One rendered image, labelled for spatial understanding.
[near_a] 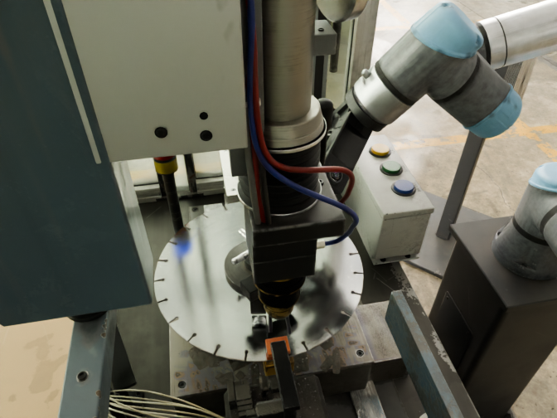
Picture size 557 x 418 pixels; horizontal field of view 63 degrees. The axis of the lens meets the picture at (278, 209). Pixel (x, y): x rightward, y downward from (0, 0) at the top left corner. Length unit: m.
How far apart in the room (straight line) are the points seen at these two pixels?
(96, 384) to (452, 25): 0.55
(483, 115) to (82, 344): 0.56
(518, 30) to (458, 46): 0.20
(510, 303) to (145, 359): 0.72
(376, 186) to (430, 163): 1.72
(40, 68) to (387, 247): 0.84
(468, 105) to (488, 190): 1.99
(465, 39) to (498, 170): 2.23
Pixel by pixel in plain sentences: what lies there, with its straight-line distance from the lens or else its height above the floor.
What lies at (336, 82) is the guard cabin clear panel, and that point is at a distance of 1.11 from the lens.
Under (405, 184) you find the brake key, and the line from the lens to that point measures 0.99.
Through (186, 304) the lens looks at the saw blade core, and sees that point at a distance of 0.70.
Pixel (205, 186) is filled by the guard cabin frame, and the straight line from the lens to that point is 1.17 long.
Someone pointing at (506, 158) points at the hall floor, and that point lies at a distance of 2.91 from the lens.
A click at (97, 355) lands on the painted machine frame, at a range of 0.57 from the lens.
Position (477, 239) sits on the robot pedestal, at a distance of 1.16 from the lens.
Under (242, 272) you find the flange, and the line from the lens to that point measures 0.72.
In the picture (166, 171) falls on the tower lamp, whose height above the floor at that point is 0.98.
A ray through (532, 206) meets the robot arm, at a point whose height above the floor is 0.91.
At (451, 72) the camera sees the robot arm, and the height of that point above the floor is 1.26.
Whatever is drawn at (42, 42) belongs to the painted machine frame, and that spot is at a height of 1.42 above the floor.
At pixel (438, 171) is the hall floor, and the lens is 2.66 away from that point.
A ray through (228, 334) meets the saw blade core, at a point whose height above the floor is 0.95.
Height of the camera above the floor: 1.50
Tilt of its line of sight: 42 degrees down
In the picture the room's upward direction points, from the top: straight up
